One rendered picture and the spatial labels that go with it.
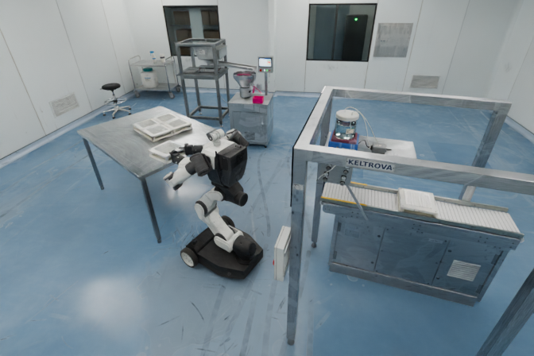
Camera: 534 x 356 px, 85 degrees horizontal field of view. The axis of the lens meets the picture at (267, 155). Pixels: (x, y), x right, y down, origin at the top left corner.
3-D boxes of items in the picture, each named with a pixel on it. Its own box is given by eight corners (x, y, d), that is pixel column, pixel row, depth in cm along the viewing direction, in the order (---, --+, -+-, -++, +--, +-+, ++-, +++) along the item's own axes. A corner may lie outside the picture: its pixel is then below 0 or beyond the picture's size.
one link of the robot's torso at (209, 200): (213, 207, 276) (238, 191, 244) (199, 218, 263) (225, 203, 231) (203, 195, 276) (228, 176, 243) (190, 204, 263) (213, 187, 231)
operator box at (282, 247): (273, 280, 164) (273, 247, 151) (281, 257, 178) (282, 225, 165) (284, 282, 162) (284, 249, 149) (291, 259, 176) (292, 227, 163)
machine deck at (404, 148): (321, 158, 204) (322, 153, 202) (328, 136, 235) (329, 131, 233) (417, 172, 187) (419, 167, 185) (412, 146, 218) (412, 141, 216)
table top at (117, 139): (77, 133, 343) (76, 130, 341) (160, 108, 414) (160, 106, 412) (140, 180, 256) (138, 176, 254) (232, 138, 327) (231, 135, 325)
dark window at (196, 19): (171, 56, 719) (162, 5, 664) (171, 56, 720) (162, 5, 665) (222, 56, 698) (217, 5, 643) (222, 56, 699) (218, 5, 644)
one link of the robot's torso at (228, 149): (253, 176, 238) (252, 137, 220) (226, 198, 213) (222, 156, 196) (226, 166, 252) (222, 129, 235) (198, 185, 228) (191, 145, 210)
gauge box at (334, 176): (319, 180, 213) (321, 157, 203) (321, 173, 222) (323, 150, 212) (350, 186, 207) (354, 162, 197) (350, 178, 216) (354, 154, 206)
